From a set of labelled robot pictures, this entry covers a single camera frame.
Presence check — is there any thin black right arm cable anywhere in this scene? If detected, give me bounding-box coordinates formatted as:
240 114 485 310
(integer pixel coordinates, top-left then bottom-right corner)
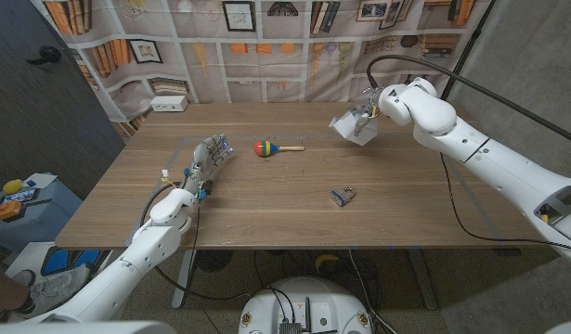
440 152 571 254

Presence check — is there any striped wooden maraca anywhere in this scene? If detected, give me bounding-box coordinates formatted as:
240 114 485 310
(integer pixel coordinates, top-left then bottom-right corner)
253 140 305 158

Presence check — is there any black backdrop stand pole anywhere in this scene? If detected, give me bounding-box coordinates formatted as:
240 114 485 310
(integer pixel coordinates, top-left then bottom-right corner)
440 0 498 102

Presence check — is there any grey table leg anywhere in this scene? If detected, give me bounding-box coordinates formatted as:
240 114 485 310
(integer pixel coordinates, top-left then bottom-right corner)
408 249 438 311

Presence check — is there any white power strip box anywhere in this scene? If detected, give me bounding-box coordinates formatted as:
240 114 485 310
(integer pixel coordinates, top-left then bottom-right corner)
149 95 189 113

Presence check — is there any black round fan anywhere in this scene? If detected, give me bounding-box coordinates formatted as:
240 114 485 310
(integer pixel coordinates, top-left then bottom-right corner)
195 249 234 274

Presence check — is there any white and blue floor mat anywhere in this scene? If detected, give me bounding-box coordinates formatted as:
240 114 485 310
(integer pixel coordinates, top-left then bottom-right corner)
6 241 123 316

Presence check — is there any white milk carton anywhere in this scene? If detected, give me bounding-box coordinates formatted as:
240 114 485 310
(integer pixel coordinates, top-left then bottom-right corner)
328 107 380 147

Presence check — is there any white table leg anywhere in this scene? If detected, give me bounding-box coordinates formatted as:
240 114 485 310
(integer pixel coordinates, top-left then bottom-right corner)
171 249 198 310

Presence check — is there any white robot torso edge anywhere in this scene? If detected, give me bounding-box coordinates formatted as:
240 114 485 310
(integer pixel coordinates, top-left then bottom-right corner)
0 320 177 334

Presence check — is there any blue grey cabinet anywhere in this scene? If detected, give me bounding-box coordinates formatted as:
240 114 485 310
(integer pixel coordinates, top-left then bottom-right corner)
0 175 84 254

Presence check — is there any printed bookshelf backdrop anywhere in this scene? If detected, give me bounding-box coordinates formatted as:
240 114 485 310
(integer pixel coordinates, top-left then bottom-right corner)
29 0 493 140

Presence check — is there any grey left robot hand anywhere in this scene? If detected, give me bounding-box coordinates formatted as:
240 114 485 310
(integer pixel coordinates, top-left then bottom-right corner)
181 133 235 201

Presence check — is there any silver padlock with blue band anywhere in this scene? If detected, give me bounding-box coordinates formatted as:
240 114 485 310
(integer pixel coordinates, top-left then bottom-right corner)
330 186 357 208

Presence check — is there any black door handle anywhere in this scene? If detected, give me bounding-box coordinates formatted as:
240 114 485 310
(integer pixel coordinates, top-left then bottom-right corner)
27 45 62 66

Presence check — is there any yellow banana toy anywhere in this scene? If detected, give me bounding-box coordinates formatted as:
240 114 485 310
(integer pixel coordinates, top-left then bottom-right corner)
314 252 341 274

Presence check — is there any white paper sheet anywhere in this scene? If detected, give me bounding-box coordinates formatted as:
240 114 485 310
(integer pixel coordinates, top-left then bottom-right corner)
22 173 58 190

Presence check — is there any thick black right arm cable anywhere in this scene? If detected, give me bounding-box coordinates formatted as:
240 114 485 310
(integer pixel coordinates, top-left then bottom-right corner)
366 54 571 148

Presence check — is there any person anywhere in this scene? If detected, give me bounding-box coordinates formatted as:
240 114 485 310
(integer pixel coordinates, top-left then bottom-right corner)
0 263 33 321

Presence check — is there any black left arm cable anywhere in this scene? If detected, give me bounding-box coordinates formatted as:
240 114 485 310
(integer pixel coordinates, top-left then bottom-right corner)
139 183 252 302

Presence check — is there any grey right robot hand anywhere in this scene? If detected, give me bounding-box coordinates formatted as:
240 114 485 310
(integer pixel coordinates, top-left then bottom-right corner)
352 85 383 138

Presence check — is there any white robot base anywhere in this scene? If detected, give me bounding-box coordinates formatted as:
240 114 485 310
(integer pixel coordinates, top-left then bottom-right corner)
238 276 373 334

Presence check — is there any orange box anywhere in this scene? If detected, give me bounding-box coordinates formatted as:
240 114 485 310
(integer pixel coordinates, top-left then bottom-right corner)
0 199 22 221

